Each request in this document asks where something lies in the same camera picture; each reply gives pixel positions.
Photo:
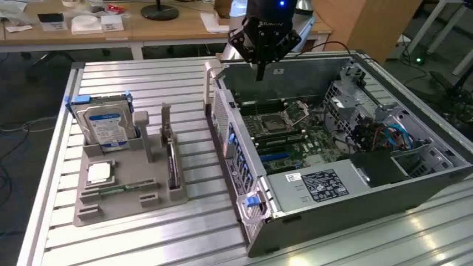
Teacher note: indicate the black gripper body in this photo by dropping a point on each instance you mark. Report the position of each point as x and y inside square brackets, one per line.
[265, 30]

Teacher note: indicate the graphics card with metal bracket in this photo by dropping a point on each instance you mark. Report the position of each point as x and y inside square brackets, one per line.
[174, 166]

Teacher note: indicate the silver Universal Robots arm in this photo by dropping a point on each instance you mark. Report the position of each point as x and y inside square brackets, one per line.
[230, 52]

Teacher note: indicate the black RAM slot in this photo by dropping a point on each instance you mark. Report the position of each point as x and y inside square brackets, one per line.
[258, 103]
[262, 109]

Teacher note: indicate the blue expansion slot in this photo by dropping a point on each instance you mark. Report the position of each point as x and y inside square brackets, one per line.
[274, 156]

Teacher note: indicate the white booklet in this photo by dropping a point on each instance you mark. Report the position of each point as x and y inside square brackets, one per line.
[214, 23]

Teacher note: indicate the cardboard box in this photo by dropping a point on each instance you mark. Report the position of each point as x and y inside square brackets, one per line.
[221, 8]

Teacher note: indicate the wooden cabinet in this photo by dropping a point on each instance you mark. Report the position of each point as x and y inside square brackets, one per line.
[369, 27]

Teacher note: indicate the black round lamp base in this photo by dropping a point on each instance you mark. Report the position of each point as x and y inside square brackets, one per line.
[158, 12]

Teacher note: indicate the metal socket cover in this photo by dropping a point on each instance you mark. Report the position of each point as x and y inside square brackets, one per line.
[297, 112]

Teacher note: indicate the perforated metal disk bay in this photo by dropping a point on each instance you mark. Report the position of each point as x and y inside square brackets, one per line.
[344, 110]

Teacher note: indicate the CPU socket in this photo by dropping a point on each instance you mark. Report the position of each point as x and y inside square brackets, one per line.
[273, 124]

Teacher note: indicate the small white box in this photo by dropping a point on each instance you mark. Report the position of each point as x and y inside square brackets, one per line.
[112, 24]

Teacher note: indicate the red packet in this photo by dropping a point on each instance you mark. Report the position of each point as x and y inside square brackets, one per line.
[114, 9]

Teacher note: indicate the device with green light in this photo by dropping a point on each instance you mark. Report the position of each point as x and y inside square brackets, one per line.
[418, 60]

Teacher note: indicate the black office chair base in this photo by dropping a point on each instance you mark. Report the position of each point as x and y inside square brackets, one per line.
[105, 51]

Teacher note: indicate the installed RAM stick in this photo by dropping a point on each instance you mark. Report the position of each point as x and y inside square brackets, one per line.
[274, 136]
[280, 142]

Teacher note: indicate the green motherboard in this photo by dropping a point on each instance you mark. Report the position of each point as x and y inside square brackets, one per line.
[313, 141]

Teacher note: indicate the white box with tape roll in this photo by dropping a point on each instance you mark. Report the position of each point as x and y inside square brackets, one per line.
[86, 25]

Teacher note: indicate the black stand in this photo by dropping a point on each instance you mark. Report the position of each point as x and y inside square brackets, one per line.
[441, 79]

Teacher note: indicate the hard disk with blue rails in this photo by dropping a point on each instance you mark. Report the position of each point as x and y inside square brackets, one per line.
[105, 124]

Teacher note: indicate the white box with black top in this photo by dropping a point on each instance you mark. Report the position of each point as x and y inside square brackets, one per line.
[53, 23]

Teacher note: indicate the wooden desk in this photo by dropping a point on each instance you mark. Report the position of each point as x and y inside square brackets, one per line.
[36, 36]

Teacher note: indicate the grey metal disk bay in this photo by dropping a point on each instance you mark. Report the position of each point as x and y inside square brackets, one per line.
[417, 163]

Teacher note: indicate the grey power supply unit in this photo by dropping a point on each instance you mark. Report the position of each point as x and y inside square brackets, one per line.
[288, 194]

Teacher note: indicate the grey parts rack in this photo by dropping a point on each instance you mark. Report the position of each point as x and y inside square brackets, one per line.
[125, 171]

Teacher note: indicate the white paper label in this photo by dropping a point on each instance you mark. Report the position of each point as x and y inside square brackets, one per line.
[18, 28]

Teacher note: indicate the blue release latch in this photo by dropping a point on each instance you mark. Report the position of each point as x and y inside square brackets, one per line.
[250, 200]

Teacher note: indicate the clear plastic bag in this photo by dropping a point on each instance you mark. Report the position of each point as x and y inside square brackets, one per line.
[14, 11]

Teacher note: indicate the silver CPU chip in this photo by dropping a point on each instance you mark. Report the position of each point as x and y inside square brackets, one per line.
[98, 173]

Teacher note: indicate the green RAM stick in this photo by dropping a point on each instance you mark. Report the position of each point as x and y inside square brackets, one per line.
[117, 189]

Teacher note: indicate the dark grey open PC case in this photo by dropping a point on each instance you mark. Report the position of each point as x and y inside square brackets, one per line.
[332, 219]

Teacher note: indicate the white table frame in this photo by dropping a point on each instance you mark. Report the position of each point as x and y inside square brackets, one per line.
[431, 25]

